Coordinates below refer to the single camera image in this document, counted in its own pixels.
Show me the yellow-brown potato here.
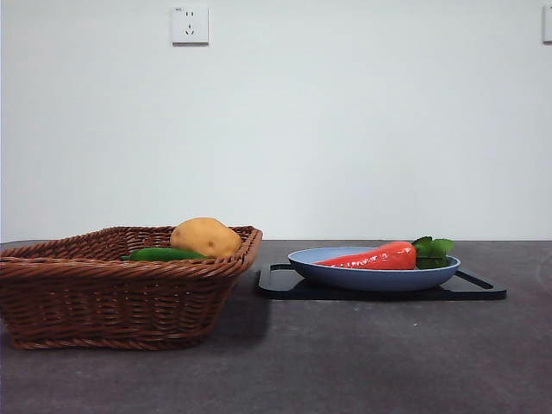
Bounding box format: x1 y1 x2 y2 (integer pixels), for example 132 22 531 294
170 216 243 259

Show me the black rectangular tray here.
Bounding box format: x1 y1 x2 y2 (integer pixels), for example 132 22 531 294
257 263 508 302

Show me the white wall socket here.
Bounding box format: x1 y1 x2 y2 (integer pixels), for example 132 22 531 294
172 4 210 47

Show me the orange carrot with green leaves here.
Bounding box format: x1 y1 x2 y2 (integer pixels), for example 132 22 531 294
313 235 455 272

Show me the green pepper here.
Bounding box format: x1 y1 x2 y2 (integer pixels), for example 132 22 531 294
120 247 210 261

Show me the blue round plate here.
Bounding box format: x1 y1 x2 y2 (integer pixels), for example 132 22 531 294
287 246 461 293

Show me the brown wicker basket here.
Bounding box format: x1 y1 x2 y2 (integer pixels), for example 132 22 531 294
0 224 264 351

